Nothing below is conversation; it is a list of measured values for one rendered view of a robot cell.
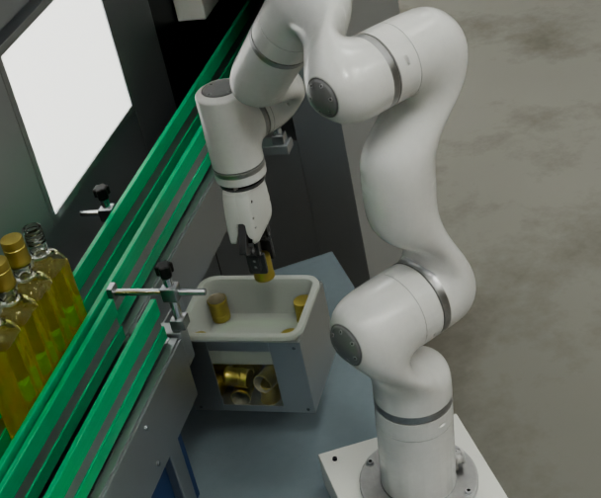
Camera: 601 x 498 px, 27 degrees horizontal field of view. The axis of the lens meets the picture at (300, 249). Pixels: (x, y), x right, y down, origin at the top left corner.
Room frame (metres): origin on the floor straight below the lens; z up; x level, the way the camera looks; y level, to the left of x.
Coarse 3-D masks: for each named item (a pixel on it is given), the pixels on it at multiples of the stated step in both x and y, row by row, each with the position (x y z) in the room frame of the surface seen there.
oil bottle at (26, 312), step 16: (0, 304) 1.52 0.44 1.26; (16, 304) 1.51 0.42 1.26; (32, 304) 1.52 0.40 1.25; (16, 320) 1.49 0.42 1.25; (32, 320) 1.51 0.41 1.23; (32, 336) 1.50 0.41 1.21; (48, 336) 1.53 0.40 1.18; (32, 352) 1.49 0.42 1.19; (48, 352) 1.52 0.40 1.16; (48, 368) 1.51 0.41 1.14
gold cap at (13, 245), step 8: (16, 232) 1.59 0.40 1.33; (0, 240) 1.58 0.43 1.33; (8, 240) 1.57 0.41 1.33; (16, 240) 1.57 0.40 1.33; (8, 248) 1.56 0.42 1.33; (16, 248) 1.56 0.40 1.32; (24, 248) 1.57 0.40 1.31; (8, 256) 1.56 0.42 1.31; (16, 256) 1.56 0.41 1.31; (24, 256) 1.57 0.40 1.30; (16, 264) 1.56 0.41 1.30; (24, 264) 1.56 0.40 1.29
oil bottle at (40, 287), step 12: (36, 276) 1.58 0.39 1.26; (24, 288) 1.56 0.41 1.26; (36, 288) 1.55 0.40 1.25; (48, 288) 1.58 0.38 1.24; (36, 300) 1.55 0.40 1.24; (48, 300) 1.56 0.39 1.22; (48, 312) 1.55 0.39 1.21; (60, 312) 1.58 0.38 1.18; (48, 324) 1.55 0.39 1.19; (60, 324) 1.57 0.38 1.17; (60, 336) 1.56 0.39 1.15; (60, 348) 1.55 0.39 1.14
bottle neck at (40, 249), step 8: (32, 224) 1.64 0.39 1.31; (40, 224) 1.64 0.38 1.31; (24, 232) 1.62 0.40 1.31; (32, 232) 1.62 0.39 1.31; (40, 232) 1.62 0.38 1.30; (32, 240) 1.62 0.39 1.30; (40, 240) 1.62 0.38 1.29; (32, 248) 1.62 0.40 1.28; (40, 248) 1.62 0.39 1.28; (48, 248) 1.64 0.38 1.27; (32, 256) 1.62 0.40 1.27; (40, 256) 1.62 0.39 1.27
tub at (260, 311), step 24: (216, 288) 1.84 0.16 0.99; (240, 288) 1.82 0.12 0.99; (264, 288) 1.81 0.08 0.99; (288, 288) 1.79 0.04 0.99; (312, 288) 1.75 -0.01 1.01; (192, 312) 1.76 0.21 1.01; (240, 312) 1.82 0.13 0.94; (264, 312) 1.80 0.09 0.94; (288, 312) 1.79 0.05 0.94; (192, 336) 1.69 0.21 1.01; (216, 336) 1.67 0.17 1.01; (240, 336) 1.66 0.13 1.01; (264, 336) 1.64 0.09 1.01; (288, 336) 1.63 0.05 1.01
